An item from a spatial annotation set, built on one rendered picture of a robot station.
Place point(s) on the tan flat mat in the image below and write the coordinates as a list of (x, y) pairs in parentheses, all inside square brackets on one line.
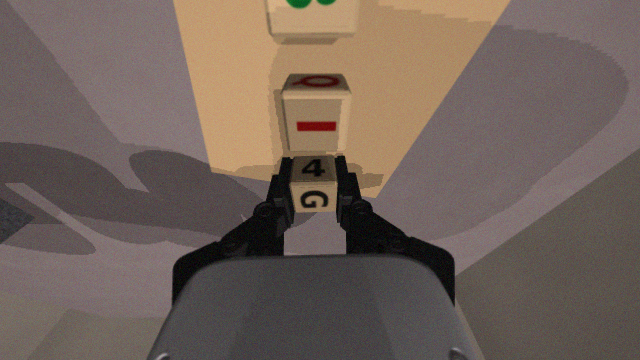
[(401, 63)]

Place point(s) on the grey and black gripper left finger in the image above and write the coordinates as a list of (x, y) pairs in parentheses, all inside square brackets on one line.
[(261, 235)]

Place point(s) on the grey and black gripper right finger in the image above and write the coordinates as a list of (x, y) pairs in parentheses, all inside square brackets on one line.
[(364, 229)]

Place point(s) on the beige letter block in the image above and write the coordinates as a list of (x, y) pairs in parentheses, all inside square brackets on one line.
[(316, 110), (312, 18), (313, 183)]

